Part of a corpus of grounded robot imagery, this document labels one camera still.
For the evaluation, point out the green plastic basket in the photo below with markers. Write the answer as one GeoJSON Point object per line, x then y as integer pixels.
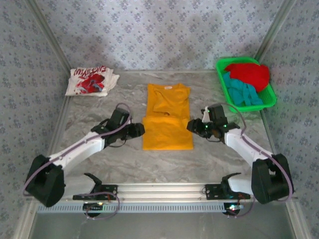
{"type": "Point", "coordinates": [270, 98]}

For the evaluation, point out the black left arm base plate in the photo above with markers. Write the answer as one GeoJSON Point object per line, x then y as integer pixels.
{"type": "Point", "coordinates": [109, 193]}

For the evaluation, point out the black controller board with green light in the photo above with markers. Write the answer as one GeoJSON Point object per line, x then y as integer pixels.
{"type": "Point", "coordinates": [233, 207]}

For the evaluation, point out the thin aluminium table edge rail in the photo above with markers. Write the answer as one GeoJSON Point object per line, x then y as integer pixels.
{"type": "Point", "coordinates": [162, 71]}

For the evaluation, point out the wide aluminium mounting beam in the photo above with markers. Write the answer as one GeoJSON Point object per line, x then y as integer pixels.
{"type": "Point", "coordinates": [162, 191]}

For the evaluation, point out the white t-shirt with red print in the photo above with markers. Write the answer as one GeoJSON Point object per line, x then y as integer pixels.
{"type": "Point", "coordinates": [74, 87]}

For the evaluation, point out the aluminium table side rail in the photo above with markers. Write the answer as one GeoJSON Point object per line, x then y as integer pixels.
{"type": "Point", "coordinates": [57, 132]}

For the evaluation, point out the teal t-shirt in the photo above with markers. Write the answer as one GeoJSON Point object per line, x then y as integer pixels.
{"type": "Point", "coordinates": [239, 92]}

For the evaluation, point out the aluminium frame post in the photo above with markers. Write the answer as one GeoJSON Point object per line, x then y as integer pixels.
{"type": "Point", "coordinates": [274, 30]}
{"type": "Point", "coordinates": [48, 35]}

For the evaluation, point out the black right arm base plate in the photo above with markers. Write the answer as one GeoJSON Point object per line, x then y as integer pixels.
{"type": "Point", "coordinates": [214, 193]}

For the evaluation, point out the yellow t-shirt with blue print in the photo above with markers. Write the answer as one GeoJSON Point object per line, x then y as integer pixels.
{"type": "Point", "coordinates": [167, 134]}

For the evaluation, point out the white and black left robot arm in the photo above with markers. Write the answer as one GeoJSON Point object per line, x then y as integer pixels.
{"type": "Point", "coordinates": [74, 152]}

